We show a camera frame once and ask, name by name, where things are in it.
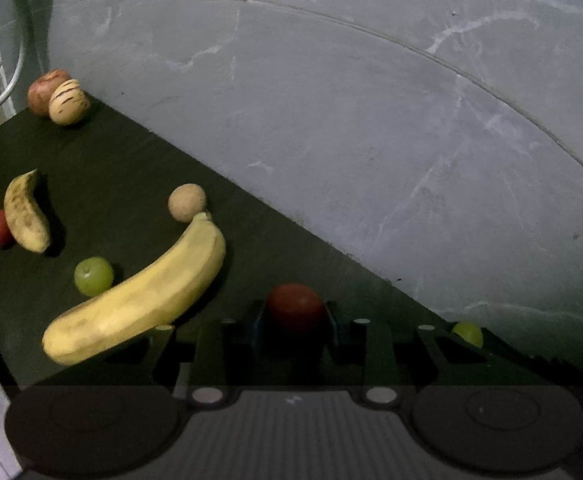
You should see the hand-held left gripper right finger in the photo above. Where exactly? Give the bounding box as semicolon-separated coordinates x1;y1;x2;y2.
323;300;557;408

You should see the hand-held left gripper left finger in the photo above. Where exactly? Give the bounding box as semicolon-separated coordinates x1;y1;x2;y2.
102;300;267;408

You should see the red tomato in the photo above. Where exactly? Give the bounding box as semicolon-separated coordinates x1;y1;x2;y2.
266;283;326;332

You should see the striped pepino melon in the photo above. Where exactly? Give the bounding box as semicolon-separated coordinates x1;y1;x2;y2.
48;79;91;125

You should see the large yellow banana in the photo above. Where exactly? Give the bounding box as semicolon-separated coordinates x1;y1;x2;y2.
42;211;227;366

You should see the round tan fruit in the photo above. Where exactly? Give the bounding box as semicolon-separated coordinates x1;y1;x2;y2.
168;183;207;223

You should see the small spotted banana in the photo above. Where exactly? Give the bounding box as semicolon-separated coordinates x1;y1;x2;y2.
4;168;52;254

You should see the red apple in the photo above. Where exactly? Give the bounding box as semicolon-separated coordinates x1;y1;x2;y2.
27;69;72;117

